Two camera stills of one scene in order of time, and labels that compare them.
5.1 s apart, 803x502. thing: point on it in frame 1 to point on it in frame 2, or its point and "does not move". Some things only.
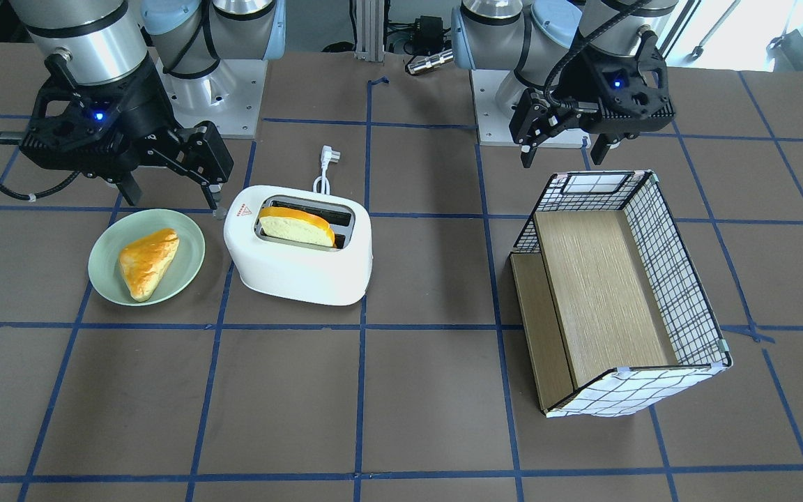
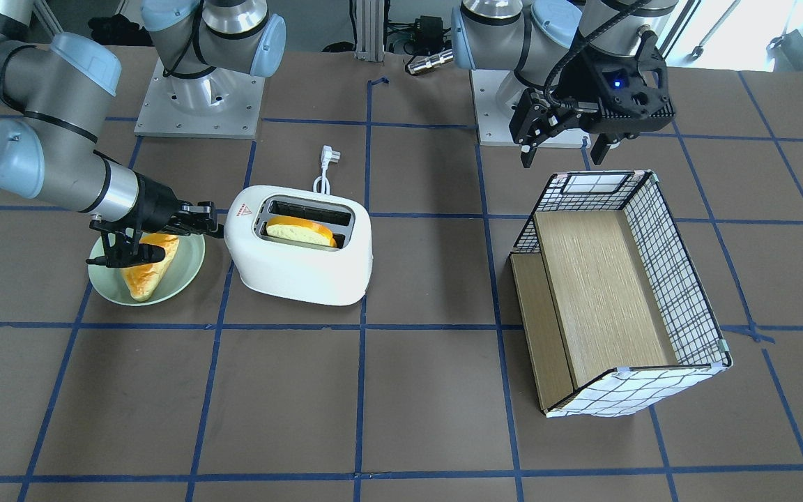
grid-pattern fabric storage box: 615,317 does not move
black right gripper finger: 128,185 to 209,227
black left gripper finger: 601,147 does not move
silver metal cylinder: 421,63 does not move
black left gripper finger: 532,120 does not move
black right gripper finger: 205,155 to 203,209
